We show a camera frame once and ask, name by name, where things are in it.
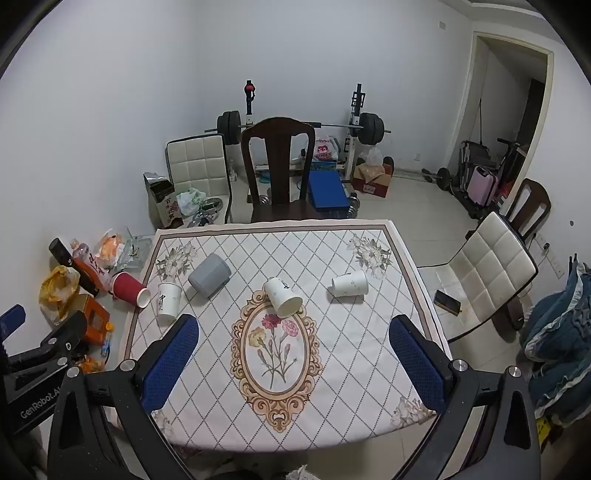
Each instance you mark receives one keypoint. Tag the floral printed tablecloth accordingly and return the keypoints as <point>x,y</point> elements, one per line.
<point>286,258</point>

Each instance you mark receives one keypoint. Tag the orange snack bag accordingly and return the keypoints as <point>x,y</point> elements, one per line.
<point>110,247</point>

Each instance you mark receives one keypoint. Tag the crumpled clear plastic bag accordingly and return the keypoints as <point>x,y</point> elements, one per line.
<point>134,251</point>

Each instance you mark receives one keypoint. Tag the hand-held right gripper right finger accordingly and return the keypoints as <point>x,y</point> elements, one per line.
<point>416,364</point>

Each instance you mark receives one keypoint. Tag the folded stroller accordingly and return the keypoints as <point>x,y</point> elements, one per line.
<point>473,157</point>

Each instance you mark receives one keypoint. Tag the black smartphone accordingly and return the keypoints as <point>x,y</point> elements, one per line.
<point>447,301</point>

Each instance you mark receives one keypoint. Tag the yellow plastic bag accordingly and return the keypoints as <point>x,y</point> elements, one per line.
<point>57,293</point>

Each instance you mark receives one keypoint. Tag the red and white plastic bag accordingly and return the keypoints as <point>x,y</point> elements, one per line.
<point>324,150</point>

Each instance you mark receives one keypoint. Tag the orange box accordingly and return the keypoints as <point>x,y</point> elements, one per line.
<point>92,318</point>

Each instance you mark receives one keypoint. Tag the black scooter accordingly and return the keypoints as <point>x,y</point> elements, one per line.
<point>510,157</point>

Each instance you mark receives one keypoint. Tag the white power strip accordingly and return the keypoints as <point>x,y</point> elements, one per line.
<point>549,254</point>

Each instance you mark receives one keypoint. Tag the barbell rack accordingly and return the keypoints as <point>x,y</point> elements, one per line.
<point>356,115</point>

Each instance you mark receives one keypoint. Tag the dark wooden chair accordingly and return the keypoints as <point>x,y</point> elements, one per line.
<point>277,175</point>
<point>531,203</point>

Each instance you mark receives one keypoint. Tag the green and white plastic bag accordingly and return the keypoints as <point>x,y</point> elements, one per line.
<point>190,201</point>

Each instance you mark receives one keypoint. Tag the small floor barbell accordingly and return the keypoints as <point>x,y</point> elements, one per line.
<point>442,177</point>

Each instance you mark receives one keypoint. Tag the blue clothing pile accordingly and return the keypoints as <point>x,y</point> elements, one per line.
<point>561,332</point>

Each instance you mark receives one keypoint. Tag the brown printed carton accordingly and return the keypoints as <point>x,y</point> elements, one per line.
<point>161,201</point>

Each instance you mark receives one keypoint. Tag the blue weight bench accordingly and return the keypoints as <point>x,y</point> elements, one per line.
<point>328,191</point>

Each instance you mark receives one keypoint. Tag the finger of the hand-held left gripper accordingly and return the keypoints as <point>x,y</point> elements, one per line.
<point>11,319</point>
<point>64,339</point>

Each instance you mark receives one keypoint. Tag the pink suitcase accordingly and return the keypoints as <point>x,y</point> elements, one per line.
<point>481,185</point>

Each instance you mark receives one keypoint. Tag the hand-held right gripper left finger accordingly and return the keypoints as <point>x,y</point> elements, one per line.
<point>170,362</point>

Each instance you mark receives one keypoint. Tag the white cushioned chair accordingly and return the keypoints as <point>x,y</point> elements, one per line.
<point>198,168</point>
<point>485,272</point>

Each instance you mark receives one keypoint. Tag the black barbell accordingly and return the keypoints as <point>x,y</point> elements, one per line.
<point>371,128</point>

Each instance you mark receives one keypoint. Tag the grey cup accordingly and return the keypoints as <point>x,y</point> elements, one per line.
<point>209,275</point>

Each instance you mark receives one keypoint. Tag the cardboard box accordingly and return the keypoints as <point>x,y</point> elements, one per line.
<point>371,182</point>

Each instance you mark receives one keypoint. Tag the chrome dumbbell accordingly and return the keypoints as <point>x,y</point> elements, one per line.
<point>353,205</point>

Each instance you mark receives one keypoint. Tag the red paper cup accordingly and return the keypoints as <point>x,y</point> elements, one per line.
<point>130,289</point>

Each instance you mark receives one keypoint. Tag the white paper cup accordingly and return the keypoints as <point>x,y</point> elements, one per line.
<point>168,300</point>
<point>282,296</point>
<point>349,283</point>

